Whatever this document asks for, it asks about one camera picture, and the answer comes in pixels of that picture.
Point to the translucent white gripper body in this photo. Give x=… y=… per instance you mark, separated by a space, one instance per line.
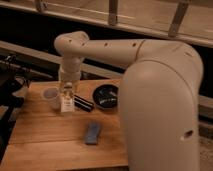
x=71 y=74

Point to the white plastic bottle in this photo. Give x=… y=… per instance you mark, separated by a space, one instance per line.
x=67 y=98

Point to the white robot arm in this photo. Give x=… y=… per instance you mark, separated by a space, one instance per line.
x=157 y=99

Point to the black ceramic bowl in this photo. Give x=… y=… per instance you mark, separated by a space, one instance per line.
x=105 y=96

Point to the translucent plastic cup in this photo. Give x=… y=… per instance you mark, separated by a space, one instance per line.
x=52 y=96

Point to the black white striped box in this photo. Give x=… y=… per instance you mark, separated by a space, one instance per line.
x=83 y=104

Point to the black equipment at left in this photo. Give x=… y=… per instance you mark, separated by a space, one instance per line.
x=14 y=84

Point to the blue sponge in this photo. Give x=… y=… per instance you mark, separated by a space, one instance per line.
x=93 y=131

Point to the wooden railing frame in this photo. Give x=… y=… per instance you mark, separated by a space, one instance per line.
x=187 y=20

